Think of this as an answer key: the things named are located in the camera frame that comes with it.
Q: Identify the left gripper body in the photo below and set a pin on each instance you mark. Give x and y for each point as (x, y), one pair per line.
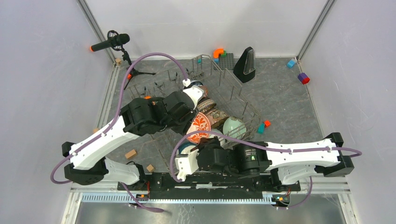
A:
(181, 126)

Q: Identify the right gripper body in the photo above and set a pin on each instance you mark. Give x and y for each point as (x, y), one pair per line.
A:
(194, 153)

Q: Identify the white bowl orange pattern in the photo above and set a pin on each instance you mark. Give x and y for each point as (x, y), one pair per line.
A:
(200, 123)

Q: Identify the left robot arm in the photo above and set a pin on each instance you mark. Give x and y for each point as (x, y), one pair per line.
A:
(88, 159)

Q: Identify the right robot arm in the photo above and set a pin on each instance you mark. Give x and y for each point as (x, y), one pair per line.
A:
(287, 163)

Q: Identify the teal bowl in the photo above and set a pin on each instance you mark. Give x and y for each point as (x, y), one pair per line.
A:
(184, 147)

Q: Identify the light green ribbed bowl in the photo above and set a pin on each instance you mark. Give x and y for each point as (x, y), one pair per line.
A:
(216, 133)

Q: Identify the dark brown banded bowl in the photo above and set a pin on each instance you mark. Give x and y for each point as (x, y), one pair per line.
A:
(205, 105)

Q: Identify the white blue rimmed bowl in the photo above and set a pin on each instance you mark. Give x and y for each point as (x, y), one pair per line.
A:
(197, 83)

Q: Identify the blue white patterned bowl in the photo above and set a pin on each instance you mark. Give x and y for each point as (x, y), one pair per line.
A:
(204, 90)

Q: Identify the pink brown flower bowl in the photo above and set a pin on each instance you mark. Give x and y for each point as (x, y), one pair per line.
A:
(216, 117)

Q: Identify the pale green bowl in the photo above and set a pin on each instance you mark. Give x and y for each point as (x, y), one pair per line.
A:
(234, 128)

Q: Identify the teal toy block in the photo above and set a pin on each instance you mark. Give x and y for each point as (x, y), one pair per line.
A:
(261, 128)

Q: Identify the wooden block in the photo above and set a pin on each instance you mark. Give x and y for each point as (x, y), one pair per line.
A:
(131, 154)

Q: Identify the orange curved toy block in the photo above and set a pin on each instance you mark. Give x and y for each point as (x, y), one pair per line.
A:
(217, 52)

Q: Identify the black metronome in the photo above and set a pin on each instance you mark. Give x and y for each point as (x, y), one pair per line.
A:
(244, 68)

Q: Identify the black microphone orange tip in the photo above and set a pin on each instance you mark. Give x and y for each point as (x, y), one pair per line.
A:
(114, 41)

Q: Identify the blue toy block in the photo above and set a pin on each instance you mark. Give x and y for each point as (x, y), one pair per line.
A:
(291, 63)

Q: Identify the purple red toy block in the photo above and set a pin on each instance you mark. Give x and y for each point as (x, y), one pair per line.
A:
(303, 78)

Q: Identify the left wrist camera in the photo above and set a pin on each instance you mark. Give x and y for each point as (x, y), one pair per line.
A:
(186, 83)

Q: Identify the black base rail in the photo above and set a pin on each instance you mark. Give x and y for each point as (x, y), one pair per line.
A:
(211, 186)

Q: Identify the grey wire dish rack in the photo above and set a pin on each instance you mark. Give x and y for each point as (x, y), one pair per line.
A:
(222, 109)

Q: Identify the wooden cube near rail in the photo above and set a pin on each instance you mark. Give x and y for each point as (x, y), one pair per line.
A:
(150, 168)

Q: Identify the grey studded base plate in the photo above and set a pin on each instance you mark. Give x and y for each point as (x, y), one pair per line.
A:
(227, 62)

